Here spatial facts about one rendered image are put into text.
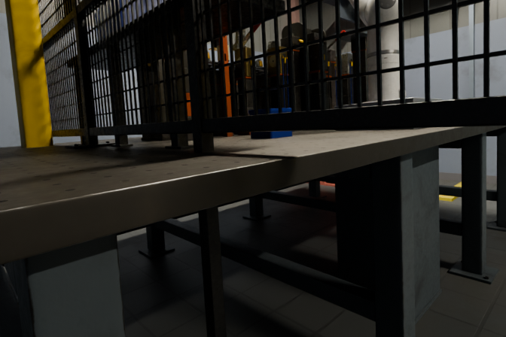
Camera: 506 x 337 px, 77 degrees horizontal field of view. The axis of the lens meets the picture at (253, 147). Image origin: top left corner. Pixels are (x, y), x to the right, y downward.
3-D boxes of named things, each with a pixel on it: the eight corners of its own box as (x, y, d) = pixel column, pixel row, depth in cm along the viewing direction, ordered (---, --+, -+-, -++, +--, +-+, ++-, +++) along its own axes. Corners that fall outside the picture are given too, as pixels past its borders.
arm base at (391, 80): (416, 101, 130) (414, 55, 129) (403, 100, 115) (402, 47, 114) (369, 106, 142) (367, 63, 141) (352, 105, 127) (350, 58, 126)
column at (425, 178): (442, 292, 134) (440, 134, 129) (413, 326, 113) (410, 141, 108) (371, 270, 156) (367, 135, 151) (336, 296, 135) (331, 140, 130)
